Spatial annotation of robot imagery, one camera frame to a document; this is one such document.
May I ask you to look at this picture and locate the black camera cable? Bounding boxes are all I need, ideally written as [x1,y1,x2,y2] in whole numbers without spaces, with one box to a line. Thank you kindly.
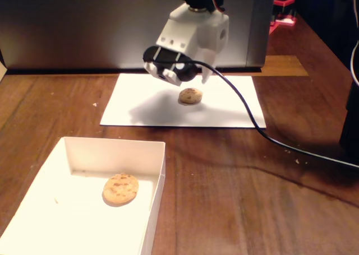
[186,59,359,169]

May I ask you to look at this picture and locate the red plastic part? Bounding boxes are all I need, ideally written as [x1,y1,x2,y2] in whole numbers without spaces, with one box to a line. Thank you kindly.
[269,0,298,36]

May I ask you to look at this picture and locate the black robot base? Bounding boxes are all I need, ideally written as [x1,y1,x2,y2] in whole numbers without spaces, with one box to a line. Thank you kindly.
[338,75,359,162]

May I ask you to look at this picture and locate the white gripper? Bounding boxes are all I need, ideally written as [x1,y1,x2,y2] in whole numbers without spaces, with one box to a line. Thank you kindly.
[156,3,231,85]

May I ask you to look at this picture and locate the round chocolate chip mini cookie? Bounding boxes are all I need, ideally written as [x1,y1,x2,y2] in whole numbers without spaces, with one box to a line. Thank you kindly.
[102,173,140,205]
[178,87,204,105]

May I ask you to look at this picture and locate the white cardboard box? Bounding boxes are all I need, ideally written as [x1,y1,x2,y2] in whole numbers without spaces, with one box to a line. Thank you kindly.
[0,136,166,255]

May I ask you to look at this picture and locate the dark grey backdrop panel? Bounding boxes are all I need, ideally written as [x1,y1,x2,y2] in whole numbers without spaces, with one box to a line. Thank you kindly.
[0,0,277,73]

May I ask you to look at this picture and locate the white wire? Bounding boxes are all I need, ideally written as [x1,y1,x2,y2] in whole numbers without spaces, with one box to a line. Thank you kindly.
[350,40,359,86]

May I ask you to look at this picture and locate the white paper sheet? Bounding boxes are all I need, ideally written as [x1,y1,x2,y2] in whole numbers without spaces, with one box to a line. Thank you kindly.
[100,73,266,129]

